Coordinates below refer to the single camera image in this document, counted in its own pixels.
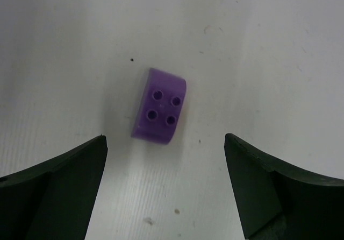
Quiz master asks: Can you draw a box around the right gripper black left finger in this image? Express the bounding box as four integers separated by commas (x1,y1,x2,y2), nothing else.
1,135,108,239

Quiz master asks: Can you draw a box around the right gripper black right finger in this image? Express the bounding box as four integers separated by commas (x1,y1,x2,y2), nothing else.
224,133,343,239

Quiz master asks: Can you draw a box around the purple rounded lego brick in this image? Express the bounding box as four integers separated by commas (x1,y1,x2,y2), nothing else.
131,68,187,145

